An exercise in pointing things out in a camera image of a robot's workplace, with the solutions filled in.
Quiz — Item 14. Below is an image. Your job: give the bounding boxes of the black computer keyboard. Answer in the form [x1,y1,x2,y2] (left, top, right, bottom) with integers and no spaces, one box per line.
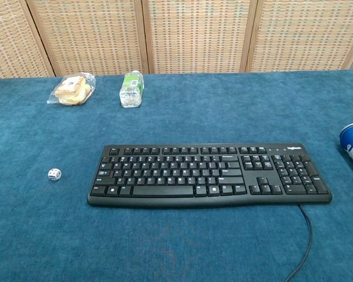
[86,143,333,209]

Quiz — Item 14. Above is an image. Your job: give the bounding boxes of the clear plastic water bottle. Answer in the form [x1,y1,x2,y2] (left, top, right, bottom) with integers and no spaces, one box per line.
[119,70,144,109]

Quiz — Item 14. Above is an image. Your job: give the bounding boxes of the blue tablecloth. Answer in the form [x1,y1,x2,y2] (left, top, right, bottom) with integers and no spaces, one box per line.
[0,69,353,282]

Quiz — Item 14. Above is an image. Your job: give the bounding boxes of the woven folding screen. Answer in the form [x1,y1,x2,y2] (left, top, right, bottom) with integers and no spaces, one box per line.
[0,0,353,80]

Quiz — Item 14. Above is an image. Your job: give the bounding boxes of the bagged bread slices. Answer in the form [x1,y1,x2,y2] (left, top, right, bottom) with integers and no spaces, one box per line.
[46,72,97,106]

